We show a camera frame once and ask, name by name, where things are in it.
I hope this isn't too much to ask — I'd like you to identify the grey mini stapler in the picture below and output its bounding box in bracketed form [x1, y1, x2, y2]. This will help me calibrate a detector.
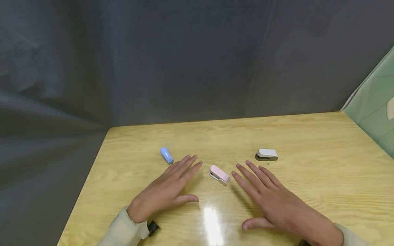
[255, 149, 279, 161]

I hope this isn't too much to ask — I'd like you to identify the blue mini stapler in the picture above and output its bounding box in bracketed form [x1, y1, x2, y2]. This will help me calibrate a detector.
[160, 147, 174, 165]

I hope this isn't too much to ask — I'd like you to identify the person's right forearm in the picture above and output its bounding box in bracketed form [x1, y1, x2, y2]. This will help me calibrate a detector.
[334, 223, 370, 246]

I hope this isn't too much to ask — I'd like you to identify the person's right hand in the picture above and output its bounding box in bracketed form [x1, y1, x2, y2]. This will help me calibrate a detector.
[231, 161, 344, 246]

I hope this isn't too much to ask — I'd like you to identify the black wrist band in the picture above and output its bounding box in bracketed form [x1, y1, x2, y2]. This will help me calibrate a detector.
[147, 220, 160, 237]

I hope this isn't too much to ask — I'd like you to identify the person's left forearm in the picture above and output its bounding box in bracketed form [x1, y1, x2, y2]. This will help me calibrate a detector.
[98, 206, 150, 246]

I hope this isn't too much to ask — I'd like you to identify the person's left hand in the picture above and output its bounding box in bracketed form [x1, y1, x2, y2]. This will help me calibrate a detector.
[126, 154, 203, 224]

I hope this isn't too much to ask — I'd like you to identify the pink mini stapler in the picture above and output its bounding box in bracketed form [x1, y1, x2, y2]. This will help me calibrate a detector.
[209, 165, 231, 186]

